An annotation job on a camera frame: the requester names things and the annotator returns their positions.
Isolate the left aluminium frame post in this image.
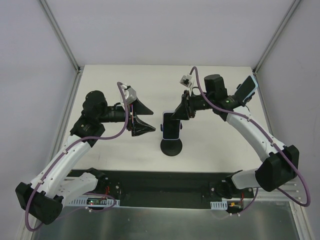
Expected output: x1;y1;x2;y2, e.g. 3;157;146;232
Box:
37;0;81;73

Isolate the left aluminium table rail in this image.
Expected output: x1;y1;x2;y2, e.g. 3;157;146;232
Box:
15;66;85;240

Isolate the aluminium table rail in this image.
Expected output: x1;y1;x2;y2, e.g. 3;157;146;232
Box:
15;66;85;240
252;69;314;240

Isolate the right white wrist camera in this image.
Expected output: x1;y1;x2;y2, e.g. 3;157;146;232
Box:
179;74;195;94

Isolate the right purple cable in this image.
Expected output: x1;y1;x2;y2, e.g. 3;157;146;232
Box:
189;66;312;220

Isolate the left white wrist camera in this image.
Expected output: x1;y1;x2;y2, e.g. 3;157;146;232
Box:
121;84;137;105

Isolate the right white cable duct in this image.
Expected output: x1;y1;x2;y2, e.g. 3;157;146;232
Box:
210;200;228;211

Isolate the right aluminium table rail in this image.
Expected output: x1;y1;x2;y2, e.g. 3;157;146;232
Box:
252;69;314;240

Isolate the phone with purple case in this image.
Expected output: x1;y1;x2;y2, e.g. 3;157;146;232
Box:
160;111;182;141

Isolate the purple cable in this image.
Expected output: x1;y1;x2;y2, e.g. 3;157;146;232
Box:
24;81;136;231
189;66;312;220

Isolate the white cable duct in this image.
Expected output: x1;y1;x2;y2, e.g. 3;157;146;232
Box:
64;197;114;208
210;200;228;211

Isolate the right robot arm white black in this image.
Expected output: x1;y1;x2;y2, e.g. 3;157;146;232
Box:
172;74;300;198

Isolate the black phone stand round base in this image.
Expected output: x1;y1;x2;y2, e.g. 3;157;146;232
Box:
160;123;183;157

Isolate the aluminium frame post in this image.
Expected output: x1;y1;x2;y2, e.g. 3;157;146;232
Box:
252;0;303;75
37;0;81;73

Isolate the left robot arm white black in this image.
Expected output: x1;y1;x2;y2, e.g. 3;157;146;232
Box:
15;86;156;232

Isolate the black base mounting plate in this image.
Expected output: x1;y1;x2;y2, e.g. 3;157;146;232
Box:
76;170;261;208

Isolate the left white cable duct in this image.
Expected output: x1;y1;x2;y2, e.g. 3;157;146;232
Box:
64;197;114;208

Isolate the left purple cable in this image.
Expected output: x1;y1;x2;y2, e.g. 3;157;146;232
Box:
24;81;136;231

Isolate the right aluminium frame post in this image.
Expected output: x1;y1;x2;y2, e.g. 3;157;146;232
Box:
252;0;303;75

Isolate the phone with blue case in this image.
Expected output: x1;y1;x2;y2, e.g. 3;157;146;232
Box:
234;75;258;105

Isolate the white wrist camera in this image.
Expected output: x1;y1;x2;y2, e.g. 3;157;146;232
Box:
179;74;195;94
121;84;137;105

